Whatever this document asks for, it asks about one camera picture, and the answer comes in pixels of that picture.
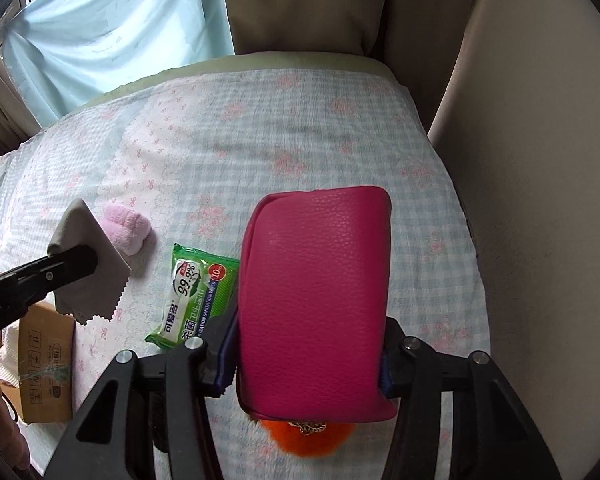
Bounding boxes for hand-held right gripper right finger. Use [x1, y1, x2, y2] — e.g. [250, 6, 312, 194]
[379, 316, 561, 480]

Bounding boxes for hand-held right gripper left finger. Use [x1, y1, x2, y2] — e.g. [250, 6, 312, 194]
[45, 310, 239, 480]

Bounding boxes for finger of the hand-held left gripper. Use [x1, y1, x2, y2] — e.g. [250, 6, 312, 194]
[10, 245, 99, 311]

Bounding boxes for grey cleaning cloth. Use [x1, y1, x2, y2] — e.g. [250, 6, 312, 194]
[47, 198, 133, 328]

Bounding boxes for pink leather pouch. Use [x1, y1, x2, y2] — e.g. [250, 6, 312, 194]
[236, 186, 399, 422]

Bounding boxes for person's left hand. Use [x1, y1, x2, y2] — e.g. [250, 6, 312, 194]
[0, 366, 31, 480]

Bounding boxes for white cloth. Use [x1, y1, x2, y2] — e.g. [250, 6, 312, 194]
[0, 324, 32, 387]

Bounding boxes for pink fluffy socks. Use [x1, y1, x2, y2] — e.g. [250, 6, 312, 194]
[97, 203, 154, 257]

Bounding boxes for cardboard box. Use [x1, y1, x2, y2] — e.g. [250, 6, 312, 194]
[0, 262, 76, 424]

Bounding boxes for green wet wipes packet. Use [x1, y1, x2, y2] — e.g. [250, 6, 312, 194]
[145, 243, 241, 349]

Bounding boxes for orange fur pompom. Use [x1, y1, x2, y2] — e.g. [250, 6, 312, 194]
[257, 416, 331, 454]

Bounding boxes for beige curtain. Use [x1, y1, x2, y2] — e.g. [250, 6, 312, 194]
[0, 37, 42, 161]

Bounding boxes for checked floral bed sheet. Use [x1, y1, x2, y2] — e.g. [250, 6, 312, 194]
[0, 67, 491, 480]

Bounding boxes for light blue curtain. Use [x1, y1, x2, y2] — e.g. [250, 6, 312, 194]
[0, 0, 236, 129]

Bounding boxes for beige padded armrest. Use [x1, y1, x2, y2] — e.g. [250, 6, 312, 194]
[426, 0, 600, 480]

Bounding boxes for green mattress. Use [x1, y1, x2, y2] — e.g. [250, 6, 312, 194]
[75, 51, 397, 111]

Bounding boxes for beige cushion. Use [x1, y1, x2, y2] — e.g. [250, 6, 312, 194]
[220, 0, 397, 57]

